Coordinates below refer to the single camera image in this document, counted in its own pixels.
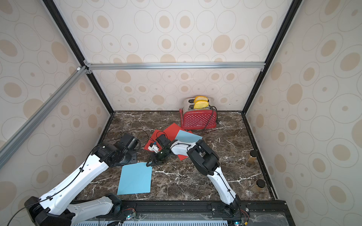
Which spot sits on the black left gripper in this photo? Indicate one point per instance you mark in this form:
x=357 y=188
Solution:
x=135 y=158

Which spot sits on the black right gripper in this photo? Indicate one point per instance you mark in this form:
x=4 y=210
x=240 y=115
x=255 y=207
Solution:
x=160 y=156

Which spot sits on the light blue paper sheet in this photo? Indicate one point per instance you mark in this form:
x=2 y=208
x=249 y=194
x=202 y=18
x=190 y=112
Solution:
x=135 y=179

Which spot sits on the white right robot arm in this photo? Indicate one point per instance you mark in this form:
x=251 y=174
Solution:
x=205 y=160

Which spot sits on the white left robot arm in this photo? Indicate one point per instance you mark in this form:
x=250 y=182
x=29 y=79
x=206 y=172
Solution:
x=55 y=208

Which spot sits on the red polka dot toaster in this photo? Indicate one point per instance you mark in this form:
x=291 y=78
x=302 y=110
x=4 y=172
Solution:
x=198 y=119

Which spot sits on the yellow toast slice front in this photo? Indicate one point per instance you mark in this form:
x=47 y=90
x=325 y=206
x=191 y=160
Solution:
x=201 y=104

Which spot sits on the yellow toast slice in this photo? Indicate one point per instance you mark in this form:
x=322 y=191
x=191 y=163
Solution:
x=200 y=98
x=201 y=104

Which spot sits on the yellow toast slice rear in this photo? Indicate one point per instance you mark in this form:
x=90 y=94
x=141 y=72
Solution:
x=200 y=98

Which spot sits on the jar with black lid far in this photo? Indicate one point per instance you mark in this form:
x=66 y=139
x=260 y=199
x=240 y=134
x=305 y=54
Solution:
x=252 y=156

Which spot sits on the jar with black lid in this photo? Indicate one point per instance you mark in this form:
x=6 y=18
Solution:
x=258 y=186
x=252 y=156

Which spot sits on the jar with black lid near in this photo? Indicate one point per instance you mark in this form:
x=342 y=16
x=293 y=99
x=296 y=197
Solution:
x=258 y=186

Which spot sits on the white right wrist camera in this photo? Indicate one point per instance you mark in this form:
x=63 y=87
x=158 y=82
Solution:
x=161 y=144

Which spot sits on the horizontal aluminium frame bar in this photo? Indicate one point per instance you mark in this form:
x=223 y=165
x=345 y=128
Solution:
x=167 y=66

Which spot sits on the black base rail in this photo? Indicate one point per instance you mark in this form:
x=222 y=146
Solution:
x=250 y=213

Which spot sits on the diagonal aluminium frame bar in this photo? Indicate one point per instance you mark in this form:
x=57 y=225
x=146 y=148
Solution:
x=16 y=141

